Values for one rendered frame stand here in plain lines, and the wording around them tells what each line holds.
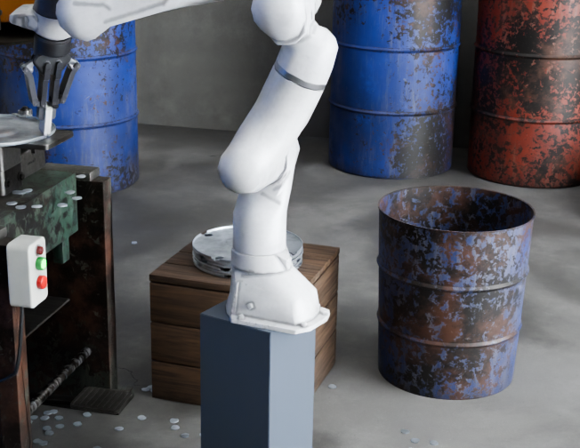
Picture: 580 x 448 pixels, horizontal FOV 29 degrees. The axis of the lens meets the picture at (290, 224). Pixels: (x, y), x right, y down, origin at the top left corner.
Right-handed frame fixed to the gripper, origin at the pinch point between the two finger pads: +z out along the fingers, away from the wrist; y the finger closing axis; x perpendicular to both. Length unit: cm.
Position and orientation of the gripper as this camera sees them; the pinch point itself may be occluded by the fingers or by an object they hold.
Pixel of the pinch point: (45, 118)
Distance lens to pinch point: 248.3
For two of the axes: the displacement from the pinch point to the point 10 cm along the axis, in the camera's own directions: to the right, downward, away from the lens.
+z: -2.0, 8.1, 5.5
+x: -5.1, -5.6, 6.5
